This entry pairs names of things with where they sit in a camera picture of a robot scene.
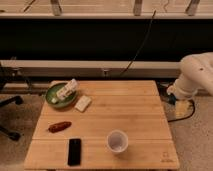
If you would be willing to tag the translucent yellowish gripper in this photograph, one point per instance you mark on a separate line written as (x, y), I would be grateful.
(181, 108)

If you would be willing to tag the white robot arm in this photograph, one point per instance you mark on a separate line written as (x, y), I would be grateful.
(196, 72)

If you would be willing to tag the white rectangular sponge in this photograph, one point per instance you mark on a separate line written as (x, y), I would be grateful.
(83, 103)

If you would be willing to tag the white block in bowl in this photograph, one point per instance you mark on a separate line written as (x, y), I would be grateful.
(67, 89)

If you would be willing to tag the black smartphone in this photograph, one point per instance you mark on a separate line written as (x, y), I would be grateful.
(74, 152)

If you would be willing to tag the red sausage toy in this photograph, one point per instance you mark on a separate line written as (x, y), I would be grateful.
(59, 126)

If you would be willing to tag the green bowl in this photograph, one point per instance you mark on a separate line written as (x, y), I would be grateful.
(52, 99)

